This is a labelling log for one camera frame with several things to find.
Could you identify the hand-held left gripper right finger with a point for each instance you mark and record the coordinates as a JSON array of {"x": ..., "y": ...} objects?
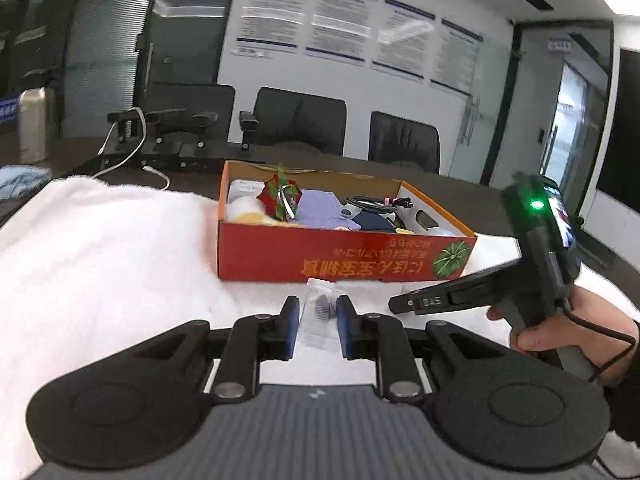
[{"x": 345, "y": 330}]

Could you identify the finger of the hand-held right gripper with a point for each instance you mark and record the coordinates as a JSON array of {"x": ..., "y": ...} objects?
[{"x": 450, "y": 295}]

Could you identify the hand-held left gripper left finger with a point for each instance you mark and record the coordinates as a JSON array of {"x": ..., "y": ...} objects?
[{"x": 291, "y": 325}]

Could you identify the small clear plastic bag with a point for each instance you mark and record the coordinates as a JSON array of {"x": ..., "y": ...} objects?
[{"x": 320, "y": 310}]

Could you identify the red orange cardboard box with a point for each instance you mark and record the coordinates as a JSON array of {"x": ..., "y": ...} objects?
[{"x": 325, "y": 255}]

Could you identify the navy blue pouch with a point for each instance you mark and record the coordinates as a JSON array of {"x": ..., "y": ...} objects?
[{"x": 375, "y": 220}]

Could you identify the yellow white-spotted plush toy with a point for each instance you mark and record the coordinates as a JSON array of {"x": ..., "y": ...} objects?
[{"x": 255, "y": 219}]

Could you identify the purple cloth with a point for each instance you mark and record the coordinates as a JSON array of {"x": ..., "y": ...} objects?
[{"x": 320, "y": 207}]

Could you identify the red green snack packet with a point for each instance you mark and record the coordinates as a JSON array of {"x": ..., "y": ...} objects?
[{"x": 275, "y": 195}]

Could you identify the white wet wipes pack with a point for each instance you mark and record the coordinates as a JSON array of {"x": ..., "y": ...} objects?
[{"x": 245, "y": 190}]

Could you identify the person's right hand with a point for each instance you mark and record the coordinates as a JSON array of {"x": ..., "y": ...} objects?
[{"x": 600, "y": 320}]

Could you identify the dark framed glass door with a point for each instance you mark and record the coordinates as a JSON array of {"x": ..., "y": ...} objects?
[{"x": 565, "y": 125}]

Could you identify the black leather office chair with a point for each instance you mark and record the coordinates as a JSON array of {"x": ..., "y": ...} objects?
[
  {"x": 300, "y": 120},
  {"x": 402, "y": 142},
  {"x": 190, "y": 110}
]

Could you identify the dark wooden desk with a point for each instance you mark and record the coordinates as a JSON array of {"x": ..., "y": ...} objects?
[{"x": 190, "y": 172}]

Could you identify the white towel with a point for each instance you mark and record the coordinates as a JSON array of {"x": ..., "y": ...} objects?
[{"x": 100, "y": 260}]

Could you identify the light blue cloth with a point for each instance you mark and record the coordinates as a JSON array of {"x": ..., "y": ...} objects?
[{"x": 20, "y": 182}]

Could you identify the frosted glass office door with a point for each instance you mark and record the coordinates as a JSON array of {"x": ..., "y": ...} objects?
[{"x": 190, "y": 35}]

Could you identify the steel thermos jug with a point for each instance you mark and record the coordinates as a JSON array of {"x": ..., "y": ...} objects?
[{"x": 35, "y": 125}]

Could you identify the blue sign plate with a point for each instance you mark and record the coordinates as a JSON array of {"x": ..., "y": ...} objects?
[{"x": 7, "y": 110}]

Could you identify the black wall screen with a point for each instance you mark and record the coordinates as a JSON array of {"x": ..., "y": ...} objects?
[{"x": 625, "y": 135}]

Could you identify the wall poster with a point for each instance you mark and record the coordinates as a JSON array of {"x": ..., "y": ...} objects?
[
  {"x": 455, "y": 55},
  {"x": 405, "y": 37},
  {"x": 272, "y": 10},
  {"x": 342, "y": 20}
]

